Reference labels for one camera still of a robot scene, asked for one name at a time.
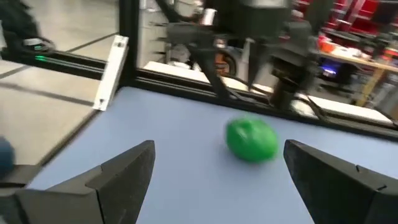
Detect wooden work table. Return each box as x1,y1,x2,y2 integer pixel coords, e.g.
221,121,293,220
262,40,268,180
316,46,398,107

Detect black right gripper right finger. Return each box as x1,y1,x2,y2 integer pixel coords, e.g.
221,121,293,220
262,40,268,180
282,138,398,224

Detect red storage bins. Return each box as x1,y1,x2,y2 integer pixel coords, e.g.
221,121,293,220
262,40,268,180
322,0,398,35

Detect dark blue round object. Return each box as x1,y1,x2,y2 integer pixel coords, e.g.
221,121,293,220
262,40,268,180
0,136,16,179

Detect white metal corner bracket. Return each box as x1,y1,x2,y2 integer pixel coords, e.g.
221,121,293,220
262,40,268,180
92,34,130,112

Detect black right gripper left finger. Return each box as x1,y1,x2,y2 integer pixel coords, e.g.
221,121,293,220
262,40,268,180
14,139,156,224

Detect green lime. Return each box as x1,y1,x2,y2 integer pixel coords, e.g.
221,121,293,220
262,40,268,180
224,115,280,164

